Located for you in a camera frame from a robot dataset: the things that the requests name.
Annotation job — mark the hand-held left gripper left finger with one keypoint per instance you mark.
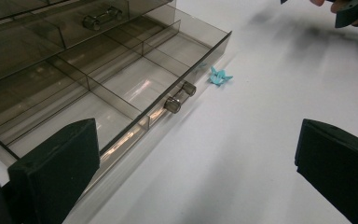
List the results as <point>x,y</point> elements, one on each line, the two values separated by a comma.
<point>56,168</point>

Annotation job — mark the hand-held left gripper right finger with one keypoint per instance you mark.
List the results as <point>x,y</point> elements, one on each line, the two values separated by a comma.
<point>341,168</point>

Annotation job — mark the clear plastic drawer organizer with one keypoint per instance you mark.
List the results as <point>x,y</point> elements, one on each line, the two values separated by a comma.
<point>127,84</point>

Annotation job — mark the small blue paper crane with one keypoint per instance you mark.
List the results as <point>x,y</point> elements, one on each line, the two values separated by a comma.
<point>219,76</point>

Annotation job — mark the smoky clear acrylic drawer cabinet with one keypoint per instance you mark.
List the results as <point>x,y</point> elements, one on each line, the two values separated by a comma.
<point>28,28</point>

